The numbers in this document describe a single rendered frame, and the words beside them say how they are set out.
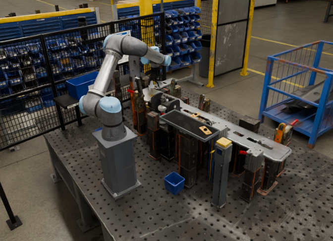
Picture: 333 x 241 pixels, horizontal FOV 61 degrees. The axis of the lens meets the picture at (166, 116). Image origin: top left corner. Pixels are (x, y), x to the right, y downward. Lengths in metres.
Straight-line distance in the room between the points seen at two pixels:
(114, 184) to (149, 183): 0.26
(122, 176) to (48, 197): 1.42
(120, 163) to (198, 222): 0.57
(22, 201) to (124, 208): 1.55
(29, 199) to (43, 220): 0.36
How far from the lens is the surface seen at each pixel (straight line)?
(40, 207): 3.05
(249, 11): 5.46
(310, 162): 2.33
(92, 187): 2.01
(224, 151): 1.54
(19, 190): 3.34
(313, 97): 3.89
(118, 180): 1.83
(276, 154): 1.80
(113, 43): 1.81
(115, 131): 1.67
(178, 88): 2.47
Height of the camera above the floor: 2.03
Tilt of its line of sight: 29 degrees down
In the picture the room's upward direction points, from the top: 2 degrees counter-clockwise
